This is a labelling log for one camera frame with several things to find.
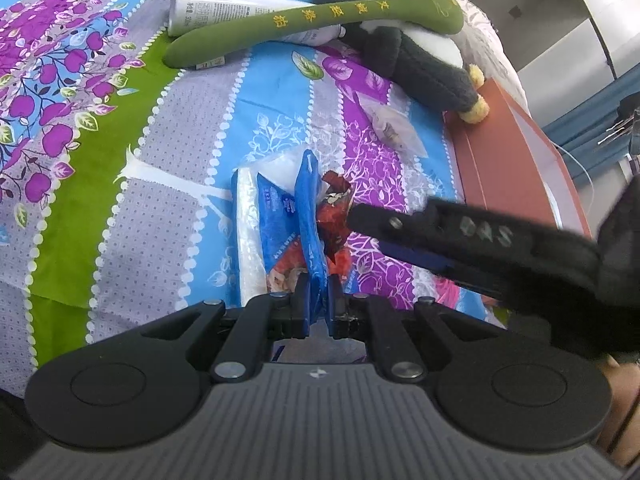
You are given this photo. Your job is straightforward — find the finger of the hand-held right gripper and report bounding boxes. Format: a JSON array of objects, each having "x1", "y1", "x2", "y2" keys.
[
  {"x1": 379, "y1": 240, "x2": 502, "y2": 302},
  {"x1": 347, "y1": 202, "x2": 437, "y2": 247}
]

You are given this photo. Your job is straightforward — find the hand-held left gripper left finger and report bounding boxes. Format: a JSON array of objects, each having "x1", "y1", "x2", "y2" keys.
[{"x1": 135, "y1": 275, "x2": 311, "y2": 382}]

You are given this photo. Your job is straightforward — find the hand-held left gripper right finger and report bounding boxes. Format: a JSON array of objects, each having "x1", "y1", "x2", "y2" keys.
[{"x1": 327, "y1": 277, "x2": 506, "y2": 382}]

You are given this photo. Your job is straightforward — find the red snack wrapper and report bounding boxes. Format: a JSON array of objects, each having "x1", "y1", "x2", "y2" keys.
[{"x1": 316, "y1": 170, "x2": 357, "y2": 266}]

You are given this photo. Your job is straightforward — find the blue white plastic packet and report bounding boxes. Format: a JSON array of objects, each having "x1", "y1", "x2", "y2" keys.
[{"x1": 231, "y1": 149, "x2": 353, "y2": 323}]

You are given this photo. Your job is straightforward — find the pink cardboard box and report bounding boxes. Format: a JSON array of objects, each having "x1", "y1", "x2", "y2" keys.
[{"x1": 444, "y1": 77, "x2": 596, "y2": 323}]

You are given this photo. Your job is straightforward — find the person's right hand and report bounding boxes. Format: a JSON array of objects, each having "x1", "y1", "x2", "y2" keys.
[{"x1": 602, "y1": 357, "x2": 640, "y2": 467}]

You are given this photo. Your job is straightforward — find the small clear plastic bag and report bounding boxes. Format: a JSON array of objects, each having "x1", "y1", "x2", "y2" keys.
[{"x1": 356, "y1": 92, "x2": 430, "y2": 161}]

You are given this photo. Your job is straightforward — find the blue curtain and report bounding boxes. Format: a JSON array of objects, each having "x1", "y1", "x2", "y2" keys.
[{"x1": 545, "y1": 62, "x2": 640, "y2": 181}]

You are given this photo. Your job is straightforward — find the grey white penguin plush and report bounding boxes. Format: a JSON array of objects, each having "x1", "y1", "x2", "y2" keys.
[{"x1": 312, "y1": 0, "x2": 488, "y2": 125}]

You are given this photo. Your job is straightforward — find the floral striped bedsheet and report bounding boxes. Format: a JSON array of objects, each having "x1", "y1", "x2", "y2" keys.
[{"x1": 0, "y1": 0, "x2": 508, "y2": 366}]

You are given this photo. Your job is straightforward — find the green plush stick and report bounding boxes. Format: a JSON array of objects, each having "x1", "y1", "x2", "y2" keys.
[{"x1": 164, "y1": 0, "x2": 465, "y2": 68}]

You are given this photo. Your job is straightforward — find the white spray bottle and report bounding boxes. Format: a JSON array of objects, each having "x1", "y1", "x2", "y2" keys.
[{"x1": 167, "y1": 0, "x2": 348, "y2": 43}]

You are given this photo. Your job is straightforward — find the white cable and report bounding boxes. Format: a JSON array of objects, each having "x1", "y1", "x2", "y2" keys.
[{"x1": 557, "y1": 142, "x2": 596, "y2": 196}]

